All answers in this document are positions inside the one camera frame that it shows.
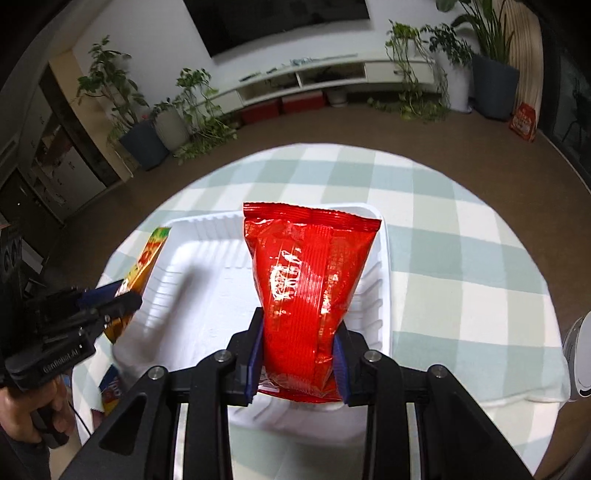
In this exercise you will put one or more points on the white round trash bin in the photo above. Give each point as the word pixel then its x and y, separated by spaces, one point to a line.
pixel 577 351

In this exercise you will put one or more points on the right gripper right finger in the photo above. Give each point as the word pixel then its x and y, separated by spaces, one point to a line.
pixel 457 439

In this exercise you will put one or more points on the red snack bag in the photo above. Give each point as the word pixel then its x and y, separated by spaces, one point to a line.
pixel 306 263

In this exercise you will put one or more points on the left hand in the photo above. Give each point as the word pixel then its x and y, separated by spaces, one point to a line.
pixel 17 407

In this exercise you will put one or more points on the blue cake bar packet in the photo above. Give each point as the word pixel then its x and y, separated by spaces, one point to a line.
pixel 111 389

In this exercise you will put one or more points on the white wooden cabinet left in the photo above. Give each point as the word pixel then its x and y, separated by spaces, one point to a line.
pixel 56 155

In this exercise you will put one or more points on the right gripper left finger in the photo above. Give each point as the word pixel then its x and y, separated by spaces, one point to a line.
pixel 137 439

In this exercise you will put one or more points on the red bag on floor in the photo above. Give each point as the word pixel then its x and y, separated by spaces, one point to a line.
pixel 524 122

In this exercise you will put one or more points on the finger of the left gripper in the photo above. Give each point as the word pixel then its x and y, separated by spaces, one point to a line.
pixel 111 315
pixel 104 292

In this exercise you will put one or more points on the plant white pot left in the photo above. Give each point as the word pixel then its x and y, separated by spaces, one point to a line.
pixel 169 126

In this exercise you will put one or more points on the plant dark pot left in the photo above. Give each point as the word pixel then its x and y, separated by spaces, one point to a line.
pixel 108 79

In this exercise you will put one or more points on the trailing vine plant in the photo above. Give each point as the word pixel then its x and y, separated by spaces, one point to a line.
pixel 424 86

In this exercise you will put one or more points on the orange cartoon snack packet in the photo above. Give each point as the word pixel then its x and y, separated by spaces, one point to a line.
pixel 137 277

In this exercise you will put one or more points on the checkered tablecloth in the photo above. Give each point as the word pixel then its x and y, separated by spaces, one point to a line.
pixel 464 291

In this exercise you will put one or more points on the white TV cabinet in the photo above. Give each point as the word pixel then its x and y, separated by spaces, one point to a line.
pixel 330 72

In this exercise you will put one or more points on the wall television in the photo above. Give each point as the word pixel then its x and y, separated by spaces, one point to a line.
pixel 226 24

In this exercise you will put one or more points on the red storage box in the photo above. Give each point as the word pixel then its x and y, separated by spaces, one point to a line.
pixel 301 102
pixel 260 112

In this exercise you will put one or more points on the plant white pot right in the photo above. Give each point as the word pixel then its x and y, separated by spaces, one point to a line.
pixel 453 57

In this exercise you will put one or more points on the tall plant dark pot right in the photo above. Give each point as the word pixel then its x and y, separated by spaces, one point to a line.
pixel 494 81

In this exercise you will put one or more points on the plant white pot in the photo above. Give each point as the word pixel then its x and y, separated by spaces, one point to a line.
pixel 453 57
pixel 169 126

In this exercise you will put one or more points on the white plastic tray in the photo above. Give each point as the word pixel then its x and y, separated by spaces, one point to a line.
pixel 201 291

